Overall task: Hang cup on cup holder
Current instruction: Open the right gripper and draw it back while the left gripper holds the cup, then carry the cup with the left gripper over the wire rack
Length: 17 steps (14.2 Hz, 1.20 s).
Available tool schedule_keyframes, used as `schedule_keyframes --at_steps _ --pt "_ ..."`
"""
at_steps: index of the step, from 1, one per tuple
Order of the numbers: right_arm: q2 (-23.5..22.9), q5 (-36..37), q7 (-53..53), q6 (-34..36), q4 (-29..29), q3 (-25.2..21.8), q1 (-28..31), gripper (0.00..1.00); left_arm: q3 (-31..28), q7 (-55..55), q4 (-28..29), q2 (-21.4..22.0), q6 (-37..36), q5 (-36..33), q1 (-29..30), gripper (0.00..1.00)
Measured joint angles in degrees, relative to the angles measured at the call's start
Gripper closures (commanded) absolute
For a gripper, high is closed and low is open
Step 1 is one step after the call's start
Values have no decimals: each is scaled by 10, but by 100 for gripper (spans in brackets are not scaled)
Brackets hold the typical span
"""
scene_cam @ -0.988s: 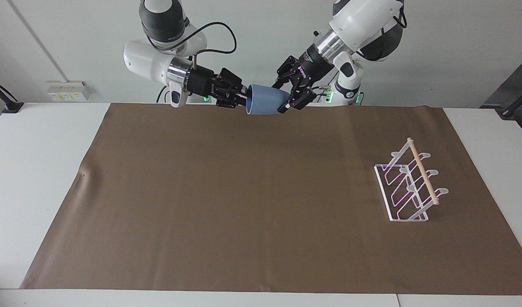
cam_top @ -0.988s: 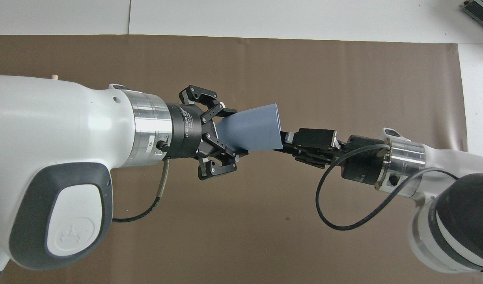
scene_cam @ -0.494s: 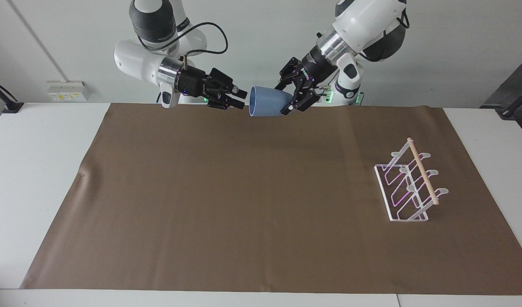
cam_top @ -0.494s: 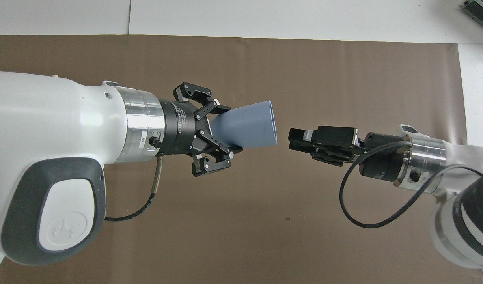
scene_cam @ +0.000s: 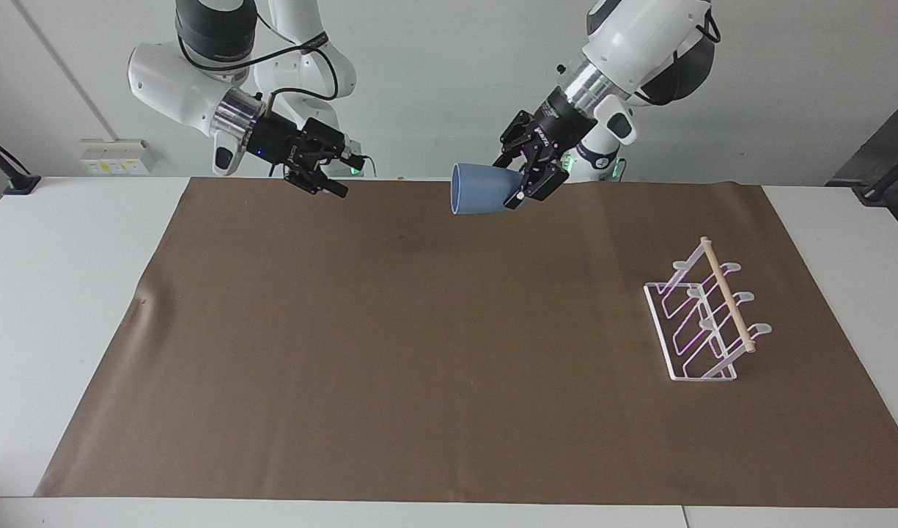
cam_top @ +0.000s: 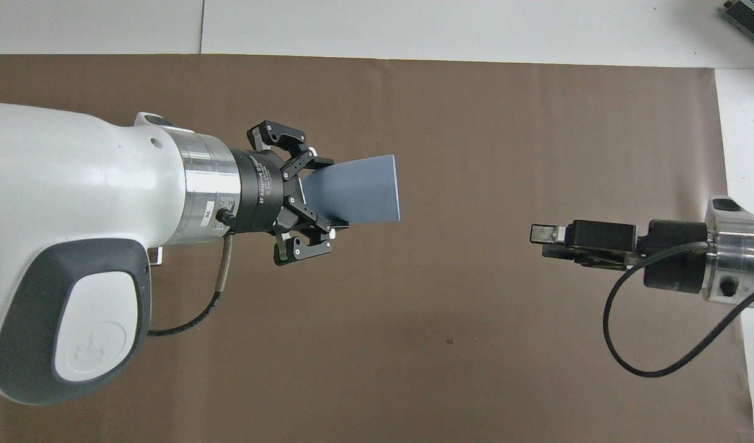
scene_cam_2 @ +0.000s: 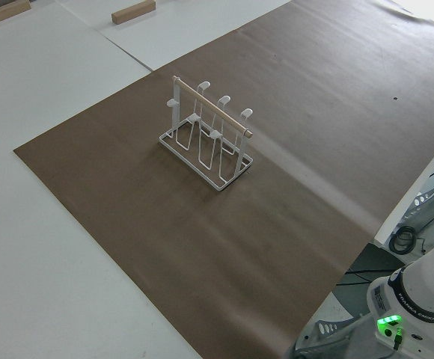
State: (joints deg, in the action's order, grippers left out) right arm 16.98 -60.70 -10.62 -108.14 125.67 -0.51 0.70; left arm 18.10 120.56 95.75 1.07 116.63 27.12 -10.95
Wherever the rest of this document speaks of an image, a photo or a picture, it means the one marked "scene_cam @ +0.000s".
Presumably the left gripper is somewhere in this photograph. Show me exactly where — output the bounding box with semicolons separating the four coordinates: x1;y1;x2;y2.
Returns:
492;86;595;211

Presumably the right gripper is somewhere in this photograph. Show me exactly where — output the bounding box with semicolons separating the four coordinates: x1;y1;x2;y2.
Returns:
246;113;367;199

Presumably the blue cup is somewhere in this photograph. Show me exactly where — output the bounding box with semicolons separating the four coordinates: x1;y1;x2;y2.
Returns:
450;162;527;216

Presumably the black stand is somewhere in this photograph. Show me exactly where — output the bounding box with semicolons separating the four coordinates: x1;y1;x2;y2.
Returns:
0;130;43;196
850;149;898;208

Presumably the black cable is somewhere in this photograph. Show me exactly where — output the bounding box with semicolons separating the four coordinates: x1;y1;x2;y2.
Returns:
634;3;722;107
176;10;340;118

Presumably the white wall socket box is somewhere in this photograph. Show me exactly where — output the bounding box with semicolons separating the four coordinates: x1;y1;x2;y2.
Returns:
80;139;157;176

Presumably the white wire cup holder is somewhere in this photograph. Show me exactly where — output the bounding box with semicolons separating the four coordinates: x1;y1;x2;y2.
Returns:
644;235;774;384

